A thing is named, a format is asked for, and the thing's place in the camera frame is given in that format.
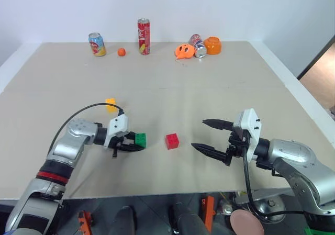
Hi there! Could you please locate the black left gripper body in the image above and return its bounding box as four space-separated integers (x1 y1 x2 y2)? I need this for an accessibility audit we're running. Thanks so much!
108 131 131 159

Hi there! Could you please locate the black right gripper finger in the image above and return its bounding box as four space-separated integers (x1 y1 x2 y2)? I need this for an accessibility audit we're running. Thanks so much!
201 118 234 131
191 142 228 163

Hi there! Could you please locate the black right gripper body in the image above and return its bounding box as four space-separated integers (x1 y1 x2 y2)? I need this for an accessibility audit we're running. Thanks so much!
224 127 249 167

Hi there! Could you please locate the green toy brick cube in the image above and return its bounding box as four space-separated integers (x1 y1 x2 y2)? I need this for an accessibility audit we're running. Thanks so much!
135 132 148 149

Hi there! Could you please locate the yellow toy brick cube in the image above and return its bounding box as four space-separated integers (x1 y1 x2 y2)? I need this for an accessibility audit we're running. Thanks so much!
105 97 118 114

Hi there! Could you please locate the red toy brick cube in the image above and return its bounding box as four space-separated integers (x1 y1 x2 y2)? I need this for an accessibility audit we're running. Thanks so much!
165 133 181 150

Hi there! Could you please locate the orange black clamp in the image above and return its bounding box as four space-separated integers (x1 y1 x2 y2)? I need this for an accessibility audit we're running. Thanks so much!
77 209 94 235
200 195 216 233

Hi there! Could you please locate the silver round metal base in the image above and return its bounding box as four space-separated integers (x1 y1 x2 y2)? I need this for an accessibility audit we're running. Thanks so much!
253 195 285 218

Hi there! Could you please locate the dark rounded shape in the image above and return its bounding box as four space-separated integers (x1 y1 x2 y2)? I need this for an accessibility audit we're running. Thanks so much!
108 205 137 235
169 202 210 235

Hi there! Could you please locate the orange plastic bowl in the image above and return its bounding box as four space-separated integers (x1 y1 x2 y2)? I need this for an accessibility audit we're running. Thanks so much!
203 36 223 56

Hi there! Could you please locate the pink round disc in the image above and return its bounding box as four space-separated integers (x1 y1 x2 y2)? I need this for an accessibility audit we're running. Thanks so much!
230 209 265 235

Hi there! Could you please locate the red blue silver soda can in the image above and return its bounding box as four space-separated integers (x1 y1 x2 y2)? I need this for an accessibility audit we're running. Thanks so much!
188 33 208 59

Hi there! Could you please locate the orange plastic toy with holes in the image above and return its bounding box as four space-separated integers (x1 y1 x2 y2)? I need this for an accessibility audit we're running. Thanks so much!
174 43 195 61

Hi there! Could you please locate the blue yellow fruit drink can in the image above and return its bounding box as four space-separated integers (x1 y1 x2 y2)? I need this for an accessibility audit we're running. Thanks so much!
87 32 107 58

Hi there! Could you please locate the tall red drink can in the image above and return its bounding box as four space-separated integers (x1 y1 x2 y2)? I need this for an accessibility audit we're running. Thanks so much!
137 18 151 56

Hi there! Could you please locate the green plastic object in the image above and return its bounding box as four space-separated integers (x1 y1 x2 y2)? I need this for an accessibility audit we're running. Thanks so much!
304 226 335 235

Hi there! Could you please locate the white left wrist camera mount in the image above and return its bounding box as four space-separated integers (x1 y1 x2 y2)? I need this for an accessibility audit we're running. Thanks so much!
103 114 129 150

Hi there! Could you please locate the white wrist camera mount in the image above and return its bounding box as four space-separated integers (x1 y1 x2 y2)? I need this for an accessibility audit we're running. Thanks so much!
103 114 129 150
232 108 263 163

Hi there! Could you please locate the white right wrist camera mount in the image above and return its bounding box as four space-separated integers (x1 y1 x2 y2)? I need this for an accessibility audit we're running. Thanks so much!
232 108 263 163

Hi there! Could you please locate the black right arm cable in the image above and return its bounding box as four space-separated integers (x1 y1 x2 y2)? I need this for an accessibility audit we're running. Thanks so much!
241 147 307 224

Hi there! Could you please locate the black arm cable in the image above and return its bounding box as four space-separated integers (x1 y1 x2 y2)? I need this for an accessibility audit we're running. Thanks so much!
241 147 307 224
48 103 126 153

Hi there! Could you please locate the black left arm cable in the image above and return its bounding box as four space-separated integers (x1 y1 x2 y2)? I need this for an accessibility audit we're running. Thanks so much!
48 103 126 153

